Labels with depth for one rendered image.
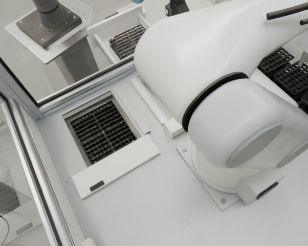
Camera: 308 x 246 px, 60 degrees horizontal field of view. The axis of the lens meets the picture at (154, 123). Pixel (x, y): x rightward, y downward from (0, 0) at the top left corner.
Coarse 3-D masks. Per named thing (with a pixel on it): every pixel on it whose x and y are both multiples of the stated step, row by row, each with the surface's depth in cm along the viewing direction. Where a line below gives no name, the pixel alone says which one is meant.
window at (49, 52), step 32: (0, 0) 63; (32, 0) 67; (64, 0) 71; (96, 0) 76; (128, 0) 81; (160, 0) 88; (192, 0) 95; (224, 0) 104; (0, 32) 68; (32, 32) 73; (64, 32) 78; (96, 32) 84; (128, 32) 90; (32, 64) 80; (64, 64) 86; (96, 64) 93; (32, 96) 89
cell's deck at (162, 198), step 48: (96, 96) 99; (48, 144) 90; (96, 192) 80; (144, 192) 79; (192, 192) 77; (288, 192) 75; (96, 240) 73; (144, 240) 72; (192, 240) 71; (240, 240) 70; (288, 240) 69
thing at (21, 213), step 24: (0, 96) 78; (0, 120) 67; (0, 144) 58; (0, 168) 51; (24, 168) 64; (0, 192) 46; (24, 192) 56; (0, 216) 41; (24, 216) 50; (48, 216) 62; (0, 240) 38; (24, 240) 45; (48, 240) 54
